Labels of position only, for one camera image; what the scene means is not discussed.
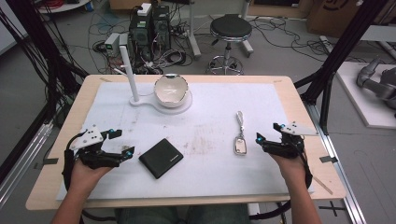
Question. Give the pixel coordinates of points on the aluminium rail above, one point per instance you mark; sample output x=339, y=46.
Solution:
x=21, y=168
x=337, y=174

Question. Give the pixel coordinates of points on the black tape piece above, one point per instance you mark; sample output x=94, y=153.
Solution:
x=328, y=159
x=49, y=161

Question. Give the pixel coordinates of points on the black frame post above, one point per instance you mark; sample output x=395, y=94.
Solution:
x=40, y=40
x=342, y=46

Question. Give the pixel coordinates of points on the white power strip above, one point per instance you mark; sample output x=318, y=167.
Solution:
x=327, y=43

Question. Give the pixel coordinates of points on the cardboard box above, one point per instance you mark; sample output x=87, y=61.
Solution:
x=330, y=15

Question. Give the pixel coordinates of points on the white table mat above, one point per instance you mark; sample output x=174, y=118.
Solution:
x=205, y=174

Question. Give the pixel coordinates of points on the black computer tower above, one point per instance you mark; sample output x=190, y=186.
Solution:
x=161, y=28
x=140, y=37

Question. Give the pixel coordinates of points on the small grey box device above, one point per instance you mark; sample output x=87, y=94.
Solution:
x=114, y=43

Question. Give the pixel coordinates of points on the white bowl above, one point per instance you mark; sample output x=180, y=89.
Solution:
x=171, y=91

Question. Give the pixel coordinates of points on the black round stool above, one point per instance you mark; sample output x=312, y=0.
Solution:
x=231, y=26

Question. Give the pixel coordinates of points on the person's legs in jeans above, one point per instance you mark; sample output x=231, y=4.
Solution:
x=180, y=214

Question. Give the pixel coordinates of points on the person's right hand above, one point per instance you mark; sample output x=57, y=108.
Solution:
x=289, y=169

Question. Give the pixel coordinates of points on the black wallet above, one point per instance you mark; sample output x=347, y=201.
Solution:
x=161, y=158

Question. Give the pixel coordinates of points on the white floor board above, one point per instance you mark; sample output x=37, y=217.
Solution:
x=370, y=115

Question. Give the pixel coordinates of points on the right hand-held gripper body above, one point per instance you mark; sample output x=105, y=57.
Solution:
x=286, y=146

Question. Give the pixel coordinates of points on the white stand with pole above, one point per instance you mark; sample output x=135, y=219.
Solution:
x=132, y=84

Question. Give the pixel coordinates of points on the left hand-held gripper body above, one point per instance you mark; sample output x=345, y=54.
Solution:
x=93, y=157

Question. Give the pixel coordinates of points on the person's left hand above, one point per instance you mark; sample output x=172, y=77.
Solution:
x=87, y=175

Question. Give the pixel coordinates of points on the white table leg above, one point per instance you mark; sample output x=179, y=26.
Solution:
x=193, y=31

